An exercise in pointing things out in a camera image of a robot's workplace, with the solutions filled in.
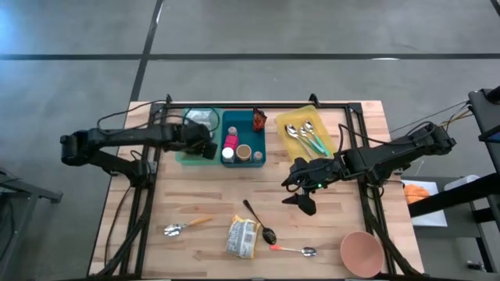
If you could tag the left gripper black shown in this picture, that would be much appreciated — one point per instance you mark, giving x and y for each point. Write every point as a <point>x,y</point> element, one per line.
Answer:
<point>197,133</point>

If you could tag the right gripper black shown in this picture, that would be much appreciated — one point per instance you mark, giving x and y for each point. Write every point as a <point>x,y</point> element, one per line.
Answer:
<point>308,173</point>

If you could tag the grey ramen noodle packet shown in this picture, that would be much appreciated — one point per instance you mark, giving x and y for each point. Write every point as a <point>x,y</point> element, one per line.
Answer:
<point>201,117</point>

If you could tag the green plastic bin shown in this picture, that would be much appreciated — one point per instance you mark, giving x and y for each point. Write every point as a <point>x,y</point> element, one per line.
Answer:
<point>187,159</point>

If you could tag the red-lid patterned spice tin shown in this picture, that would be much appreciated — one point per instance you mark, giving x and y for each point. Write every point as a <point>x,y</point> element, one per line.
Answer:
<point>231,142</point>

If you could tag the white-lid spice jar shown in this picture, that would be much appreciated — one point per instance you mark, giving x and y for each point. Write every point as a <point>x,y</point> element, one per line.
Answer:
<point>227,155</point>

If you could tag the wide tan-lid spice can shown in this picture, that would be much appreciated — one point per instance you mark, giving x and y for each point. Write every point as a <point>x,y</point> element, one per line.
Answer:
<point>243,152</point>

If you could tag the teal plastic bin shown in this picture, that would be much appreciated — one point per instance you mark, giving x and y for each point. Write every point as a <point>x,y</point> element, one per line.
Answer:
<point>248,132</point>

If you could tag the plain silver metal spoon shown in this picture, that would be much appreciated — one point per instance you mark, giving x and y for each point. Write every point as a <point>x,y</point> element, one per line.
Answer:
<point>291,130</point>

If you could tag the yellow plastic bin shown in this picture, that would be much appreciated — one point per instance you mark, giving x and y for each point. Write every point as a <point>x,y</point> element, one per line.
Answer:
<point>301,113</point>

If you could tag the pink bowl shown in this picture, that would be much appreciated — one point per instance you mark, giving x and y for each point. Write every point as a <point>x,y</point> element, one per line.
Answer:
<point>361,253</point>

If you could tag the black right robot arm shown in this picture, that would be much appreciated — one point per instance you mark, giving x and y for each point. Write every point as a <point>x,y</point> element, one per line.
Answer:
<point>390,152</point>

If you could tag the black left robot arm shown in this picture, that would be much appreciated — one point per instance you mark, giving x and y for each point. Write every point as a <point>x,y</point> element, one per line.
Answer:
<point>117,136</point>

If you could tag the black metal spoon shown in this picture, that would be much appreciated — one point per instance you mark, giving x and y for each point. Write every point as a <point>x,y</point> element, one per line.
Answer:
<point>269,235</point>

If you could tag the yellow ramen noodle packet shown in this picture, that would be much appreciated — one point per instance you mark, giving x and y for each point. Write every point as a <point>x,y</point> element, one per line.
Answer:
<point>242,237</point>

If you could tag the dark orange snack packet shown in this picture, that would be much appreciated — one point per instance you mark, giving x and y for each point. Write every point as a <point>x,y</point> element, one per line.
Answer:
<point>259,121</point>

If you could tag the orange object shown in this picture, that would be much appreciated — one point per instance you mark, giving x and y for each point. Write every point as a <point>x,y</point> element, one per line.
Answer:
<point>416,194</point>

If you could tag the white paper sheet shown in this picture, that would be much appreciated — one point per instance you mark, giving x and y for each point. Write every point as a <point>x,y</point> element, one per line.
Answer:
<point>431,219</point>

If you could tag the white container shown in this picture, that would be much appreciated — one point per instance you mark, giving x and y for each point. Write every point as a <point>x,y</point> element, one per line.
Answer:
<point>459,182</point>

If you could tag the black metal stand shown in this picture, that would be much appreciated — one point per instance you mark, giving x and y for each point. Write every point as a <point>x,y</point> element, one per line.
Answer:
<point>27,191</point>

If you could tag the small black device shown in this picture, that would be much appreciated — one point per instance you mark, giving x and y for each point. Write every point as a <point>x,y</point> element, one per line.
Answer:
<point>476,266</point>

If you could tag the black equipment cart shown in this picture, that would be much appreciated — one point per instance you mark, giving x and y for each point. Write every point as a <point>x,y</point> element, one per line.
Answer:
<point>486,117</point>

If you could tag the black aluminium table frame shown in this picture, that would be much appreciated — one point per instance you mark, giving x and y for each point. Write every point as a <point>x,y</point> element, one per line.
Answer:
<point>234,105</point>

